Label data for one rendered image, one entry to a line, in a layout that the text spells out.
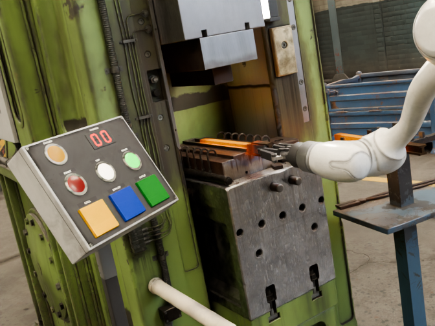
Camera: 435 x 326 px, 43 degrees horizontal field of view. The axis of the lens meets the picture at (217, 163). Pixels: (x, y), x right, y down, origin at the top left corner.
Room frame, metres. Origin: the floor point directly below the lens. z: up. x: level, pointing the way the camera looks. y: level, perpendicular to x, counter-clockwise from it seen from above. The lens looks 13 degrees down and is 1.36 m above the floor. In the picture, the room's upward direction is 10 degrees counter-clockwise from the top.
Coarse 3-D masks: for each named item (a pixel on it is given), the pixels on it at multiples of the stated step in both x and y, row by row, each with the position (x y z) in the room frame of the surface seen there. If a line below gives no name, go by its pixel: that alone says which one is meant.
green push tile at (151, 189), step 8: (152, 176) 1.42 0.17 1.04; (136, 184) 1.37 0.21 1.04; (144, 184) 1.38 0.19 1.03; (152, 184) 1.40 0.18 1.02; (160, 184) 1.42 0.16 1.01; (144, 192) 1.36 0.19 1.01; (152, 192) 1.38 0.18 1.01; (160, 192) 1.40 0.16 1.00; (152, 200) 1.36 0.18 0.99; (160, 200) 1.38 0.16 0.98
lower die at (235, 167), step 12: (180, 144) 2.09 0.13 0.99; (192, 144) 2.04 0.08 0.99; (204, 144) 1.96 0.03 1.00; (216, 144) 1.90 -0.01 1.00; (192, 156) 1.88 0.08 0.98; (204, 156) 1.84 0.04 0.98; (228, 156) 1.74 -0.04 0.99; (240, 156) 1.73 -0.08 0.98; (252, 156) 1.75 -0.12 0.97; (192, 168) 1.86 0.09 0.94; (204, 168) 1.79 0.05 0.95; (216, 168) 1.72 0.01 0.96; (228, 168) 1.70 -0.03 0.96; (240, 168) 1.72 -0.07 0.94; (252, 168) 1.75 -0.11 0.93; (264, 168) 1.77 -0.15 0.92
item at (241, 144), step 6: (204, 138) 2.02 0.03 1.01; (210, 138) 1.99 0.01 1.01; (222, 144) 1.88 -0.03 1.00; (228, 144) 1.85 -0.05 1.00; (234, 144) 1.81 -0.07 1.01; (240, 144) 1.79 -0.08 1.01; (246, 144) 1.77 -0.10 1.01; (258, 144) 1.71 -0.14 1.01; (264, 144) 1.67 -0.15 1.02; (270, 144) 1.67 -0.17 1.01; (258, 156) 1.71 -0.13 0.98
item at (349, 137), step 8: (336, 136) 2.00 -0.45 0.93; (344, 136) 1.96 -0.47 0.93; (352, 136) 1.92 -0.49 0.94; (360, 136) 1.90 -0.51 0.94; (408, 144) 1.65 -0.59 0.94; (416, 144) 1.63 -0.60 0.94; (424, 144) 1.62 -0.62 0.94; (408, 152) 1.65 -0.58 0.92; (416, 152) 1.63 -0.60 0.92; (424, 152) 1.61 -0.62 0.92
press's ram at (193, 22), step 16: (160, 0) 1.75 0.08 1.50; (176, 0) 1.67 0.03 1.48; (192, 0) 1.69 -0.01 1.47; (208, 0) 1.72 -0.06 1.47; (224, 0) 1.75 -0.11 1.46; (240, 0) 1.78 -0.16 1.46; (256, 0) 1.81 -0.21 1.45; (160, 16) 1.77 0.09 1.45; (176, 16) 1.69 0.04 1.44; (192, 16) 1.69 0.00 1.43; (208, 16) 1.71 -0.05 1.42; (224, 16) 1.74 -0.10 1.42; (240, 16) 1.77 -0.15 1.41; (256, 16) 1.80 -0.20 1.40; (160, 32) 1.79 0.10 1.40; (176, 32) 1.70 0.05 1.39; (192, 32) 1.68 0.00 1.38; (208, 32) 1.71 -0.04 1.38; (224, 32) 1.74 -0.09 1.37
